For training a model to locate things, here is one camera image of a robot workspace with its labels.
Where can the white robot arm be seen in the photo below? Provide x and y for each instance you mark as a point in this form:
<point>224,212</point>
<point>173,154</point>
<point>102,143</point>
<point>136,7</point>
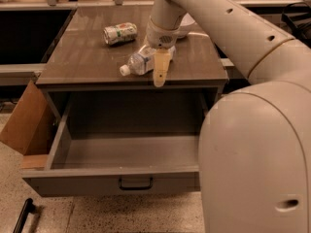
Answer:
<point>255,143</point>

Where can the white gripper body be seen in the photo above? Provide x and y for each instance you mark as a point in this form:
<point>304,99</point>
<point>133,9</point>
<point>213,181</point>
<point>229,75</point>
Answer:
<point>160,37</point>

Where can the grey cabinet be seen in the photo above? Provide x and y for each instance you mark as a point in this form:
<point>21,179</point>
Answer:
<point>81,61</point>

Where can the dark office chair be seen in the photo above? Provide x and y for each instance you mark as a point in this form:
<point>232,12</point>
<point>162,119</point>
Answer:
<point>298,17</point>

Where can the crushed green white can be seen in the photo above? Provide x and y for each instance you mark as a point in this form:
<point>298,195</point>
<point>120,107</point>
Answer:
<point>120,33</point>

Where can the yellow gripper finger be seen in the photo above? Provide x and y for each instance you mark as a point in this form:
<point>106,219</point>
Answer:
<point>162,61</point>

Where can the clear plastic water bottle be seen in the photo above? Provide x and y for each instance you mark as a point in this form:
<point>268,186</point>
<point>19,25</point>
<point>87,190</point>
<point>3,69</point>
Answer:
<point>140,62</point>

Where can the open grey top drawer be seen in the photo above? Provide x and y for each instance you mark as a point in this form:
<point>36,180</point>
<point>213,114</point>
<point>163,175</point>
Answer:
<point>104,136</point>

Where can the white bowl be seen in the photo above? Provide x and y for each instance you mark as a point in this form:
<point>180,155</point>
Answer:
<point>186,25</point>

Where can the black drawer handle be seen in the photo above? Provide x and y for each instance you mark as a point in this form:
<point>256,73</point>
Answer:
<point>135,184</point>

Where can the brown cardboard box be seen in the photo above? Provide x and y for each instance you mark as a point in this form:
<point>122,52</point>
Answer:
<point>30,129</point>

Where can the black bar on floor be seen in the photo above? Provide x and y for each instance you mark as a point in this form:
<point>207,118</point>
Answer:
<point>28,208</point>

